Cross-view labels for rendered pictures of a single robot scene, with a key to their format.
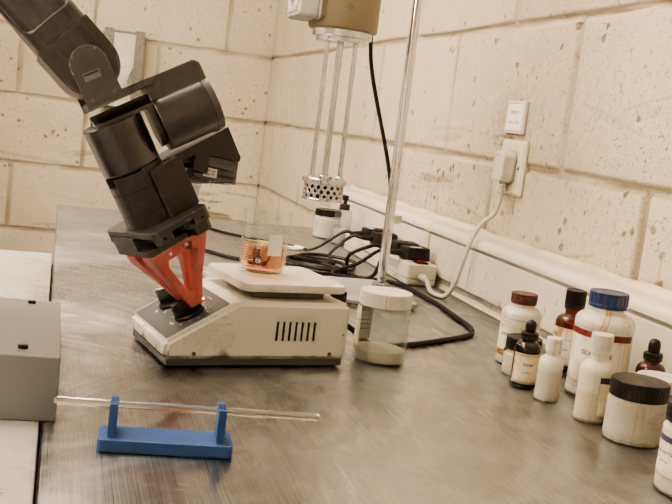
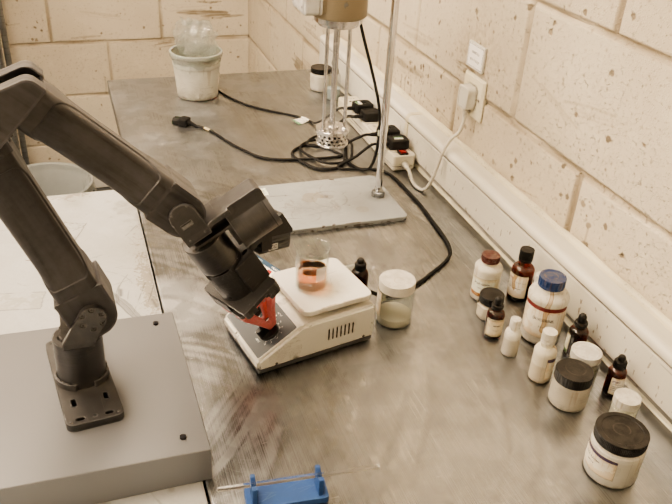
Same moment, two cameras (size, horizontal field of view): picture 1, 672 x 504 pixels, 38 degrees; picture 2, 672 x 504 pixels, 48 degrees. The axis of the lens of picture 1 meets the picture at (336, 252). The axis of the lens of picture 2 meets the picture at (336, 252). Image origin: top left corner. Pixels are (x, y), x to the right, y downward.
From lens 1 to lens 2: 0.50 m
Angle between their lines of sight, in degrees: 24
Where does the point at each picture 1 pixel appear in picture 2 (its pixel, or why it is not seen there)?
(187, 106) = (256, 224)
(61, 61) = (163, 219)
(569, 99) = (520, 65)
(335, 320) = (366, 316)
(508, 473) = (495, 473)
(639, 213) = (573, 186)
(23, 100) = not seen: outside the picture
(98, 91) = (193, 234)
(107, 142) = (203, 259)
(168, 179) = (247, 269)
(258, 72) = not seen: outside the picture
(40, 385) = (200, 465)
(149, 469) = not seen: outside the picture
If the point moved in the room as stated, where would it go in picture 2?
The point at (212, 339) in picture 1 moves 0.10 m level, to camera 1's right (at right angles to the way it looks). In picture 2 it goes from (287, 352) to (355, 353)
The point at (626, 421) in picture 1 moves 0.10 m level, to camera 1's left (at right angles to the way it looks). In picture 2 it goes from (564, 399) to (495, 398)
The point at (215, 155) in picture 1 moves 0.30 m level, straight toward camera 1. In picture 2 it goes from (275, 235) to (307, 379)
